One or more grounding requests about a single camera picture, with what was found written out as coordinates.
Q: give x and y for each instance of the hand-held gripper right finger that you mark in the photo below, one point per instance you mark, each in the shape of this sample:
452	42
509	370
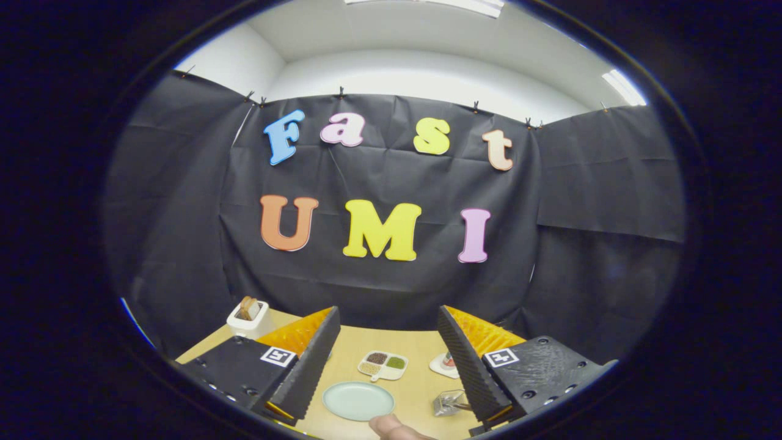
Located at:
464	363

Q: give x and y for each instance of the toasted bread slice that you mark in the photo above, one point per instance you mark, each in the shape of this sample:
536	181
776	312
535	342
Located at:
247	308

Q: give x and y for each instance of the white divided bean tray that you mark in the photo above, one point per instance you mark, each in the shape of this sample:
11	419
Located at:
382	365

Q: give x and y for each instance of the small ceiling light panel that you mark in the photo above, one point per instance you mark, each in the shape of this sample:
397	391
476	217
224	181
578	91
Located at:
624	87

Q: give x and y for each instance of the long ceiling light panel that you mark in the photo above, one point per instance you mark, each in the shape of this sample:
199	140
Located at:
440	5

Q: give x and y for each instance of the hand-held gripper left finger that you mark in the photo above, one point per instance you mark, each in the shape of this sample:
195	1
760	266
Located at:
317	357

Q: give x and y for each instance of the clear water bottle red cap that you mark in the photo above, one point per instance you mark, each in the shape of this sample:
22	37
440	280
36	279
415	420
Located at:
449	360

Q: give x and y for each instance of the white toaster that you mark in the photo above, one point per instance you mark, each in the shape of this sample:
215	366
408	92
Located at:
244	329

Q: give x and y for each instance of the white square coaster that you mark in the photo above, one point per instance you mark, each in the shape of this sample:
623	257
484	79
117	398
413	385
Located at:
441	368

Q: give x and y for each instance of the pale green plate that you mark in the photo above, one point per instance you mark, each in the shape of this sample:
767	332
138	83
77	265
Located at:
357	400

